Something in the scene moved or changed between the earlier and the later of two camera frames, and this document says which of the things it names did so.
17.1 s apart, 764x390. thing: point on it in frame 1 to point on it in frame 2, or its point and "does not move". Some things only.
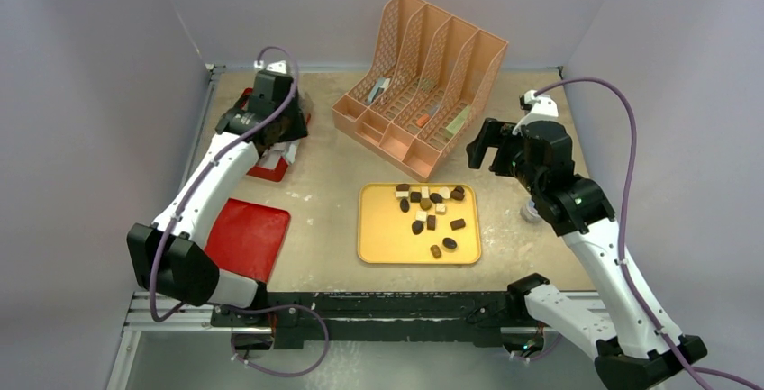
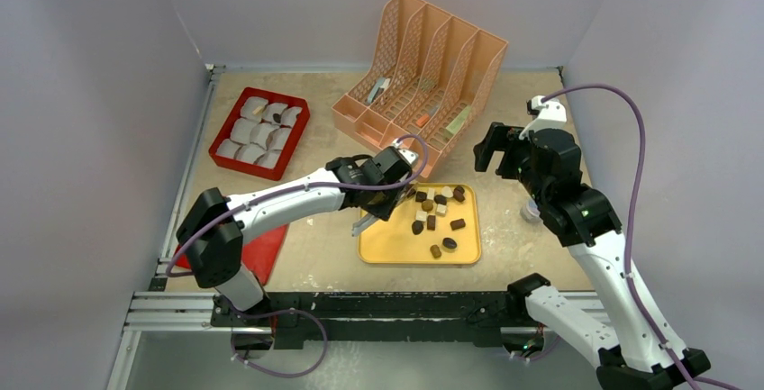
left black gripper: (299, 129) to (382, 212)
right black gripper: (498, 149) does not move
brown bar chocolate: (458, 223) does not move
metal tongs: (286, 149) to (368, 220)
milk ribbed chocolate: (435, 250) does not move
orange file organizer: (423, 82) does not move
